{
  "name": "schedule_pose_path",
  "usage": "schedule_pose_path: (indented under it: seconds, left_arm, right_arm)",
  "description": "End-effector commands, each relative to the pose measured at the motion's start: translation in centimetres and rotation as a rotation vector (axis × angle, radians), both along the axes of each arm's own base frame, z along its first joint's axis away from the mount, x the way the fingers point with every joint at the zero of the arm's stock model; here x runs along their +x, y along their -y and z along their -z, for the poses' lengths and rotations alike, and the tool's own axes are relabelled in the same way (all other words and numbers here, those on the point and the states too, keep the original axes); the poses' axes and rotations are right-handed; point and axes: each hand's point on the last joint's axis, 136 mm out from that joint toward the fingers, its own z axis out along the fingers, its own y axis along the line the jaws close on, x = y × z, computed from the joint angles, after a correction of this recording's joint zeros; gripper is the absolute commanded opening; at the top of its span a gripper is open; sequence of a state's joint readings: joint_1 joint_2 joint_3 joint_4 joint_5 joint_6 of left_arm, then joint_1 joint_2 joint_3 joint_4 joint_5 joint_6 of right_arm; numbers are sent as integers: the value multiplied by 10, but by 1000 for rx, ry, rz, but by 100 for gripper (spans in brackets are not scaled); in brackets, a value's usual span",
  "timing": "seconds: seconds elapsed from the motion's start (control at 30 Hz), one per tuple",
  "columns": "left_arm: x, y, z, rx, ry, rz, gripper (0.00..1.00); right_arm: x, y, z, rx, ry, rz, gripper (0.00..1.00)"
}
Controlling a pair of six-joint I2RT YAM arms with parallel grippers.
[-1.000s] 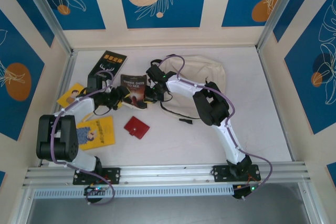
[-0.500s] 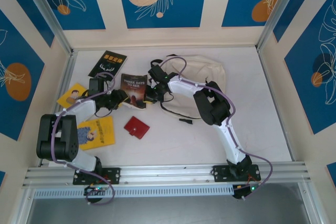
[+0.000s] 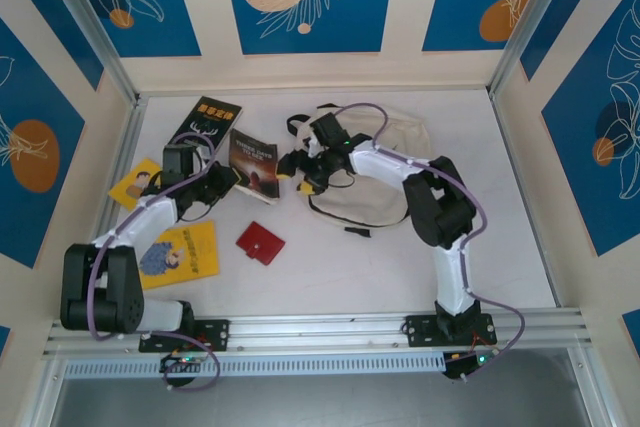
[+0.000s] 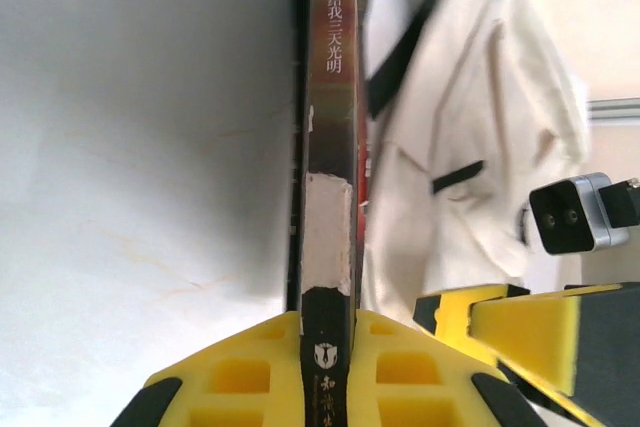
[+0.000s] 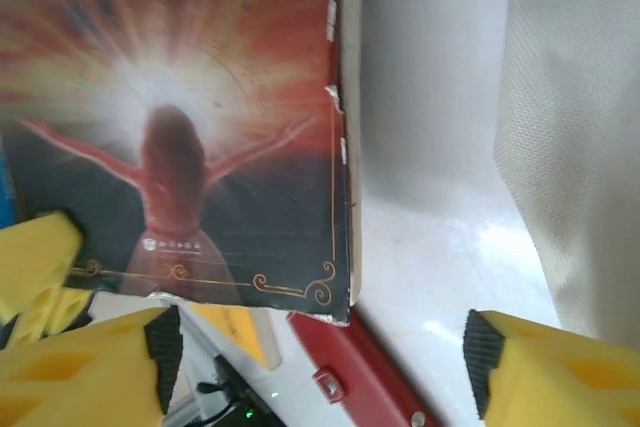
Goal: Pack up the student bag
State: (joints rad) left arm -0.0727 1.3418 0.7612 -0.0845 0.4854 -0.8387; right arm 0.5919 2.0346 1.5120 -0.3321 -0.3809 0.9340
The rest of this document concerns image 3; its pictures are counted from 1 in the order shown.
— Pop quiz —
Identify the aluminium table side rail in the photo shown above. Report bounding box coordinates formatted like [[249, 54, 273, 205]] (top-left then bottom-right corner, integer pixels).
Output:
[[487, 91, 564, 308], [74, 96, 146, 318]]

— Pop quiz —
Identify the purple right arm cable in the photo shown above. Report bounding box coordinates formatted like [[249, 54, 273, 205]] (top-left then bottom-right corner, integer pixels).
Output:
[[333, 102, 525, 381]]

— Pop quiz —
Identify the red wallet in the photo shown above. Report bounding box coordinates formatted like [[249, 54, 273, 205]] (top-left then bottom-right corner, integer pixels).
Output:
[[235, 220, 286, 266]]

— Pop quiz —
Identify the large yellow blue-haired figure book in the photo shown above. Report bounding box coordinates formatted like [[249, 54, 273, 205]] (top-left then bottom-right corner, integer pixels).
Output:
[[138, 220, 221, 291]]

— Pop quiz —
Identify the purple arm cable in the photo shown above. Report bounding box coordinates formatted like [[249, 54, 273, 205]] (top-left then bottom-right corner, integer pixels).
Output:
[[88, 131, 221, 393], [333, 102, 525, 381]]

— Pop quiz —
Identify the small yellow cartoon man book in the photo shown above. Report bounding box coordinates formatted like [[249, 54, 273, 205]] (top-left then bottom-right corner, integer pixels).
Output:
[[108, 157, 164, 211]]

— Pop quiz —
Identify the dark Three Days book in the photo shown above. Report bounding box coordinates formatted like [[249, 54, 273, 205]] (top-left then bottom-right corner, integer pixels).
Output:
[[228, 127, 282, 206]]

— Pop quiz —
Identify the aluminium mounting rail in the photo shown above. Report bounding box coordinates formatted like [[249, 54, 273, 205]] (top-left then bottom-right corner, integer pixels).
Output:
[[42, 307, 594, 359]]

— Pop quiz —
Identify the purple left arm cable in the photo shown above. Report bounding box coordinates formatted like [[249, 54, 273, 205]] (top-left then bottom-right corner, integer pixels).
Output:
[[88, 131, 221, 393]]

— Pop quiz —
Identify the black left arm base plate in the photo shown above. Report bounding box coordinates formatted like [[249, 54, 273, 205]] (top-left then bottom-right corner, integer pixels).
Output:
[[138, 318, 231, 353]]

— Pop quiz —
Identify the slotted grey cable duct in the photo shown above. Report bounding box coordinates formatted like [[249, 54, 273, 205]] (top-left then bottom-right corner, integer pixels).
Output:
[[63, 352, 446, 377]]

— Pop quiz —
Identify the cream canvas backpack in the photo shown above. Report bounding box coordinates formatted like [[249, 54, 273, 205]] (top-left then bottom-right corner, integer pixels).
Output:
[[285, 103, 432, 238]]

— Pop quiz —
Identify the small controller board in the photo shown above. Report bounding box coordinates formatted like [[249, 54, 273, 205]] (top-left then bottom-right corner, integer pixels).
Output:
[[159, 352, 209, 373], [442, 351, 496, 381]]

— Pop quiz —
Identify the aluminium frame post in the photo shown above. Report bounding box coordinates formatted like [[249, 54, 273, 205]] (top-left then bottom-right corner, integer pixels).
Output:
[[489, 0, 581, 98], [37, 0, 139, 103]]

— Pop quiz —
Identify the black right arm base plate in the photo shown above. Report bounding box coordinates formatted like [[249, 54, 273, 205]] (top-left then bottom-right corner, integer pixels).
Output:
[[404, 313, 499, 348]]

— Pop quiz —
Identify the black book with antlers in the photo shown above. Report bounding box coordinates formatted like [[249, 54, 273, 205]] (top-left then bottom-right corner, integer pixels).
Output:
[[167, 95, 243, 149]]

